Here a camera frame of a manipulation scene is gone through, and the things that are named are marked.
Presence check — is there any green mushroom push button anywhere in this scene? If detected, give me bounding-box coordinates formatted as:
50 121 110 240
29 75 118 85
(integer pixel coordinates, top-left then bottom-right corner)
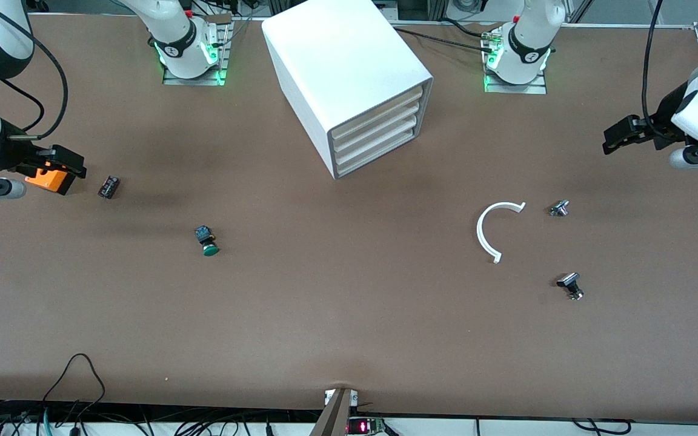
194 225 221 257

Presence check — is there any orange and black button box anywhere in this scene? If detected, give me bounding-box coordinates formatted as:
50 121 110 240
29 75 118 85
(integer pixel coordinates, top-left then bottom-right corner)
24 166 75 196

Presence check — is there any circuit board with red display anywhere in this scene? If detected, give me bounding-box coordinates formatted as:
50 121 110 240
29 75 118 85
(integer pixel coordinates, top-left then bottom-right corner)
347 417 387 436

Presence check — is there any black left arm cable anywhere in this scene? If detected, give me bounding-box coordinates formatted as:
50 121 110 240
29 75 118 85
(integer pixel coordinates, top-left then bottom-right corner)
642 0 666 129

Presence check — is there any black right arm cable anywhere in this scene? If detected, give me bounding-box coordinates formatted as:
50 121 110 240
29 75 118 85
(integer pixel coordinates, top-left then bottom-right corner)
0 0 70 142

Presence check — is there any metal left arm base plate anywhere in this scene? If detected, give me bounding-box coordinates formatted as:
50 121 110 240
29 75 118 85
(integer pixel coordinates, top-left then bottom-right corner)
482 28 549 96

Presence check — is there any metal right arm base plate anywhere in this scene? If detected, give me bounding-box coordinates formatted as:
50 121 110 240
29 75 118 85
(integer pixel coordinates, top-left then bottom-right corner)
162 15 233 87

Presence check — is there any black square push switch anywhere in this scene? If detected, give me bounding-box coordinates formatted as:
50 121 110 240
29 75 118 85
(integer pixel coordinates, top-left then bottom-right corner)
556 272 585 302

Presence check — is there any white half ring bracket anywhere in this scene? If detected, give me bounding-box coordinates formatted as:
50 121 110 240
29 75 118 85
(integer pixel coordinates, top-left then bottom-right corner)
476 201 527 265

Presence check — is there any thin black looped cable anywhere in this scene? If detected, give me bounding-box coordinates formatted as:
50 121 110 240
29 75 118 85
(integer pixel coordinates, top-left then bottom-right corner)
42 353 107 420

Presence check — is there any black cable to arm base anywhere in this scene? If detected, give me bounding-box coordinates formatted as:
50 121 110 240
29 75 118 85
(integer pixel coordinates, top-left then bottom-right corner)
391 26 490 44

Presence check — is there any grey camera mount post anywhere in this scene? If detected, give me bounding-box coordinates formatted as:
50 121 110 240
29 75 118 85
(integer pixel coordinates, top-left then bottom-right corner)
308 388 359 436

